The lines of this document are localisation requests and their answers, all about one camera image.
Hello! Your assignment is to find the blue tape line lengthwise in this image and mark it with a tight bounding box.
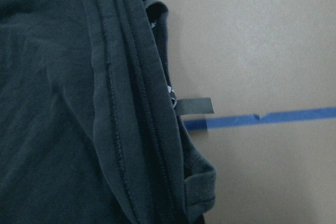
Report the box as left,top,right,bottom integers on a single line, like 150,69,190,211
184,107,335,131

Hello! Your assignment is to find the black graphic t-shirt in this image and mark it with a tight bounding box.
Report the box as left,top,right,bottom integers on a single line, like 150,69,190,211
1,0,216,223

